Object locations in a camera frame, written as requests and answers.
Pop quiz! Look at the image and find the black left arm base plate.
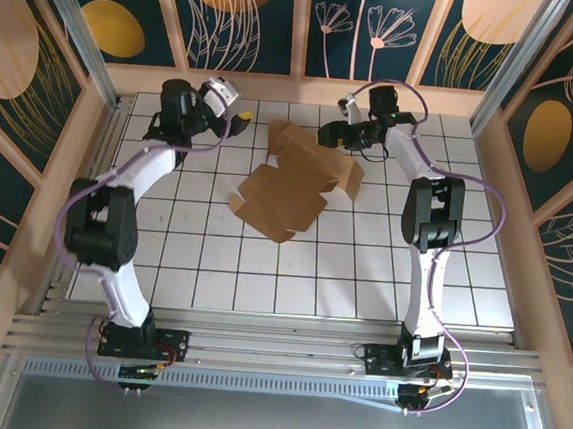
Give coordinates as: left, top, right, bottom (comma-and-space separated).
96, 322, 192, 366

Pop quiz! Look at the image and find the perforated metal cable duct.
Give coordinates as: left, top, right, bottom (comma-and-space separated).
20, 354, 403, 412

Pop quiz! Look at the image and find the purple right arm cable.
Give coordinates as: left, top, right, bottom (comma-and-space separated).
322, 75, 519, 420

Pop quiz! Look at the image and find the aluminium rail frame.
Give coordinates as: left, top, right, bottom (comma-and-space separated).
3, 288, 548, 398

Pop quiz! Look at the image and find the brown cardboard box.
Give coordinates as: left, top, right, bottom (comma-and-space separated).
223, 114, 371, 253

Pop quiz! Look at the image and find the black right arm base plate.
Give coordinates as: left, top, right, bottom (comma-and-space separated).
362, 341, 455, 384

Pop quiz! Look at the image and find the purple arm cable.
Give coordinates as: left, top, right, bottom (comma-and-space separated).
42, 72, 239, 401
322, 75, 519, 420

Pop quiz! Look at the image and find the aluminium side rail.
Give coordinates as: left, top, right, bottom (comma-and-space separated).
39, 88, 137, 319

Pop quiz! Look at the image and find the grey metal sheet tray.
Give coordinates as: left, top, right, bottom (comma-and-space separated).
0, 342, 571, 429

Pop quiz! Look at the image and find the aluminium corner post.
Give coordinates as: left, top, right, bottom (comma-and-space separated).
467, 0, 573, 143
14, 0, 134, 111

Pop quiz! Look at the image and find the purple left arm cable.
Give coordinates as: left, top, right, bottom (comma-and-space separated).
42, 72, 239, 401

